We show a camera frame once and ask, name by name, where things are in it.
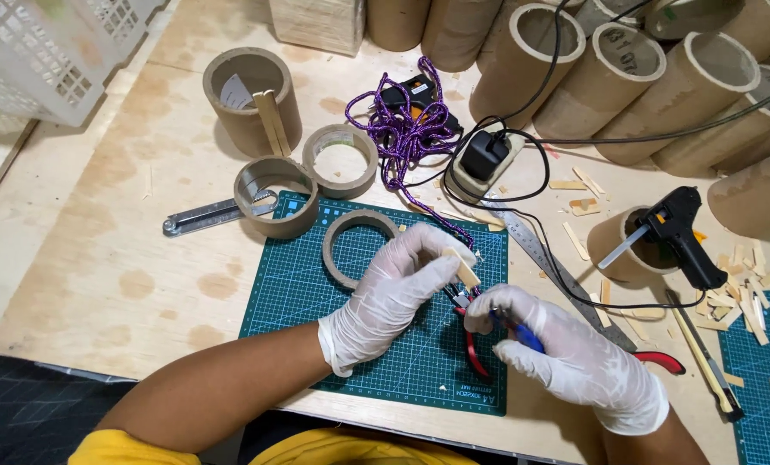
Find person's right hand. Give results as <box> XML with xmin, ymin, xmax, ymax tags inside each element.
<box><xmin>464</xmin><ymin>284</ymin><xmax>671</xmax><ymax>437</ymax></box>

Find person's left hand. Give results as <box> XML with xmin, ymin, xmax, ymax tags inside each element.
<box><xmin>317</xmin><ymin>223</ymin><xmax>479</xmax><ymax>379</ymax></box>

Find blue-handled tool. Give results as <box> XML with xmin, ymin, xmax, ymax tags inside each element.
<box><xmin>488</xmin><ymin>309</ymin><xmax>545</xmax><ymax>354</ymax></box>

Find short wooden stick piece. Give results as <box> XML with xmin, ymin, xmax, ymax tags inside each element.
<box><xmin>442</xmin><ymin>247</ymin><xmax>483</xmax><ymax>289</ymax></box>

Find red-handled pliers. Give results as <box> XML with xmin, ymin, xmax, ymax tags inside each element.
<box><xmin>445</xmin><ymin>284</ymin><xmax>687</xmax><ymax>379</ymax></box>

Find green cutting mat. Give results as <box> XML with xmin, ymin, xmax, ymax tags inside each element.
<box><xmin>717</xmin><ymin>291</ymin><xmax>770</xmax><ymax>465</ymax></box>
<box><xmin>238</xmin><ymin>190</ymin><xmax>509</xmax><ymax>417</ymax></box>

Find cream utility knife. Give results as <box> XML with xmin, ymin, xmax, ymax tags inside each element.
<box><xmin>665</xmin><ymin>290</ymin><xmax>745</xmax><ymax>422</ymax></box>

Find steel ruler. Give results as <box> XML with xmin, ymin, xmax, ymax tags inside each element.
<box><xmin>481</xmin><ymin>196</ymin><xmax>638</xmax><ymax>353</ymax></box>

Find clear tape roll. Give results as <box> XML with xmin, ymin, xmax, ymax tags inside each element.
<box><xmin>301</xmin><ymin>124</ymin><xmax>380</xmax><ymax>200</ymax></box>

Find cardboard tube glue gun stand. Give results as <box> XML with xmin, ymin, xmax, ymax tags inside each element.
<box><xmin>586</xmin><ymin>206</ymin><xmax>681</xmax><ymax>284</ymax></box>

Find short cardboard tube section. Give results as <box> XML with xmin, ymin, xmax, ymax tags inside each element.
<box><xmin>233</xmin><ymin>155</ymin><xmax>320</xmax><ymax>241</ymax></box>

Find beige power strip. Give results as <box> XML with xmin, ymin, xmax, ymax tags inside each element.
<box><xmin>449</xmin><ymin>128</ymin><xmax>527</xmax><ymax>205</ymax></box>

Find black glue gun with stick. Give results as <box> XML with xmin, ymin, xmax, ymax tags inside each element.
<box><xmin>597</xmin><ymin>186</ymin><xmax>729</xmax><ymax>292</ymax></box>

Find black plug adapter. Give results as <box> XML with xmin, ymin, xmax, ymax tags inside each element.
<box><xmin>460</xmin><ymin>130</ymin><xmax>511</xmax><ymax>182</ymax></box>

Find scattered wooden stick offcuts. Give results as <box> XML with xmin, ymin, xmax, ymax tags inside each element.
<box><xmin>546</xmin><ymin>166</ymin><xmax>770</xmax><ymax>347</ymax></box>

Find folding metal ruler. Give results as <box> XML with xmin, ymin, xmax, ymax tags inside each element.
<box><xmin>162</xmin><ymin>190</ymin><xmax>280</xmax><ymax>239</ymax></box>

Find black glue gun orange trigger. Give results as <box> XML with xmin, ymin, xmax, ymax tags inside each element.
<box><xmin>379</xmin><ymin>73</ymin><xmax>465</xmax><ymax>135</ymax></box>

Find tall cardboard tube with sticks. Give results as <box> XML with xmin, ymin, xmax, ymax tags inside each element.
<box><xmin>202</xmin><ymin>46</ymin><xmax>304</xmax><ymax>160</ymax></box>

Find white paper label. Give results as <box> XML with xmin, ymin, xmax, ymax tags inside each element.
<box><xmin>220</xmin><ymin>74</ymin><xmax>255</xmax><ymax>110</ymax></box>

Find row of long cardboard tubes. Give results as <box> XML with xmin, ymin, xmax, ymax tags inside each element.
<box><xmin>366</xmin><ymin>0</ymin><xmax>770</xmax><ymax>240</ymax></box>

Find wrapped bundle of wooden sticks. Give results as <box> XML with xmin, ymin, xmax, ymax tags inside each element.
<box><xmin>268</xmin><ymin>0</ymin><xmax>367</xmax><ymax>58</ymax></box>

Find yellow shirt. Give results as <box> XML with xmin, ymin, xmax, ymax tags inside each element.
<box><xmin>68</xmin><ymin>425</ymin><xmax>478</xmax><ymax>465</ymax></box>

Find white plastic basket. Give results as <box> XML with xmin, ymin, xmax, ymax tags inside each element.
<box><xmin>0</xmin><ymin>0</ymin><xmax>168</xmax><ymax>128</ymax></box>

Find thin cardboard ring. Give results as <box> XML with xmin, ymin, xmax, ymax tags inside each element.
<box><xmin>322</xmin><ymin>209</ymin><xmax>403</xmax><ymax>291</ymax></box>

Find purple braided cord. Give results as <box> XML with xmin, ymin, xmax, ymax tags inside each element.
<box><xmin>344</xmin><ymin>56</ymin><xmax>484</xmax><ymax>260</ymax></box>

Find black glue gun cable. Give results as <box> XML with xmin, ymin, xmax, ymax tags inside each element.
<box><xmin>442</xmin><ymin>115</ymin><xmax>691</xmax><ymax>311</ymax></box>

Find black power cable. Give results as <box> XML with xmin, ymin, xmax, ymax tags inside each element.
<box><xmin>498</xmin><ymin>0</ymin><xmax>658</xmax><ymax>133</ymax></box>

